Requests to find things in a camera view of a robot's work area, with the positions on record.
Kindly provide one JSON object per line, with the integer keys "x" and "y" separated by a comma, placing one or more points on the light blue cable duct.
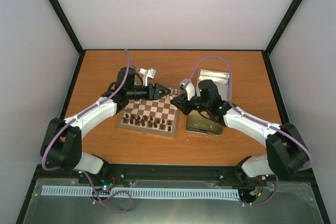
{"x": 143, "y": 193}

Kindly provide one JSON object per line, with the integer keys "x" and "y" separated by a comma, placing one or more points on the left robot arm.
{"x": 62, "y": 145}

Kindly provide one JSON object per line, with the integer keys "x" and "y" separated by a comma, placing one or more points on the silver tin lid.
{"x": 221, "y": 79}

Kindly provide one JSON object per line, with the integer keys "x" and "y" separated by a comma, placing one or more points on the black frame post right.
{"x": 283, "y": 25}

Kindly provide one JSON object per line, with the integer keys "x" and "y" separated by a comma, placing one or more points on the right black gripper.
{"x": 182, "y": 102}

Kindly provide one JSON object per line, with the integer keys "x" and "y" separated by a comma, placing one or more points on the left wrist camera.
{"x": 147, "y": 74}

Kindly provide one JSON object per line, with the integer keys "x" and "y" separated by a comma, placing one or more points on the gold tin box base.
{"x": 200, "y": 122}

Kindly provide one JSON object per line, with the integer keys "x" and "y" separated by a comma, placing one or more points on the black frame post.
{"x": 66, "y": 25}
{"x": 283, "y": 25}

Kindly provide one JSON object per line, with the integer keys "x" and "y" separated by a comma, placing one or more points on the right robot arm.
{"x": 286, "y": 152}

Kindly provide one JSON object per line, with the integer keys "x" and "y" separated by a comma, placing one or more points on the black frame post left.
{"x": 66, "y": 25}

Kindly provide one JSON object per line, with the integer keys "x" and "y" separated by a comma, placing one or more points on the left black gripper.
{"x": 156, "y": 95}

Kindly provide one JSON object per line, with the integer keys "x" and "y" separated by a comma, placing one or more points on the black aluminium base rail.
{"x": 125, "y": 174}

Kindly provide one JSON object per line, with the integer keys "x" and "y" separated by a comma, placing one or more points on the green lit circuit board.
{"x": 108, "y": 183}

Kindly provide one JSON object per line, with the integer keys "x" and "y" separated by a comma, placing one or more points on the wooden chess board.
{"x": 158, "y": 117}

